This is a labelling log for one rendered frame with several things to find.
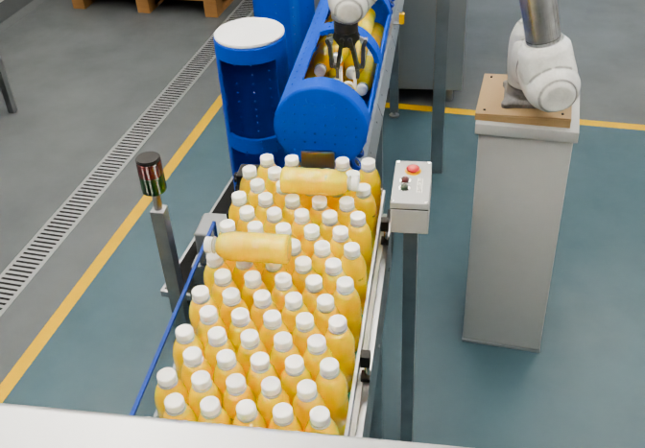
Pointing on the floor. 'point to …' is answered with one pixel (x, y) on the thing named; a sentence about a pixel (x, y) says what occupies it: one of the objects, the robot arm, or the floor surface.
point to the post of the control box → (408, 333)
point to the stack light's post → (168, 253)
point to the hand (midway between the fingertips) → (347, 78)
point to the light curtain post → (441, 64)
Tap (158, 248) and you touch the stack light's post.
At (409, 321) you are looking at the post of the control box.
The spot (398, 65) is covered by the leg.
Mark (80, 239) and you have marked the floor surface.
